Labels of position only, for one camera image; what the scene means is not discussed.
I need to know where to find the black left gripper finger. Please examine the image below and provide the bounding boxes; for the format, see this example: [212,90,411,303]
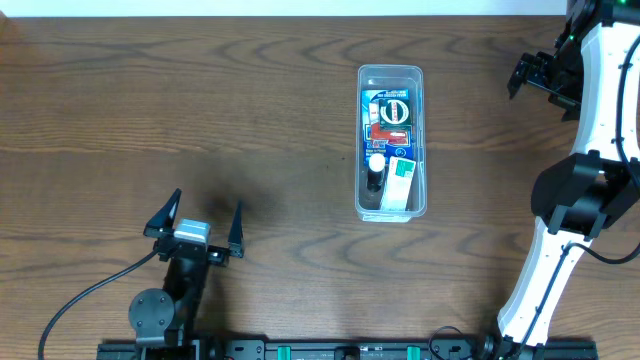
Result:
[143,188,182,238]
[228,202,244,258]

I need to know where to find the dark green round-logo box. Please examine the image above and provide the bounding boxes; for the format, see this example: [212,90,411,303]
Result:
[379,99,412,129]

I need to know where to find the red and green medicine box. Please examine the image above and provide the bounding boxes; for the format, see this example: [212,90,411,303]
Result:
[368,99,412,146]

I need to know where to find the blue Kool Fever box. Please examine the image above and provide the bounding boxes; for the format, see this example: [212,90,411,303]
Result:
[360,89,414,163]

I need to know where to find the white and green medicine box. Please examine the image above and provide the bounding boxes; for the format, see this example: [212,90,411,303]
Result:
[380,157,416,211]

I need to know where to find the dark bottle with white cap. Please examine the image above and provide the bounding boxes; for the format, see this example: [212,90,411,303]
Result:
[366,153,386,192]

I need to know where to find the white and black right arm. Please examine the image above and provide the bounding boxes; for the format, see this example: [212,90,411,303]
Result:
[475,0,639,359]

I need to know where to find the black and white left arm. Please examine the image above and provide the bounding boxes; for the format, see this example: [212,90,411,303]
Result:
[128,189,244,359]

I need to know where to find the clear plastic container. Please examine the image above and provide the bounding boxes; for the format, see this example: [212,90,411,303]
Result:
[355,64,427,223]

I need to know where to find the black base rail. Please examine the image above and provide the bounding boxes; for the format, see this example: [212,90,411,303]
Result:
[96,338,599,360]

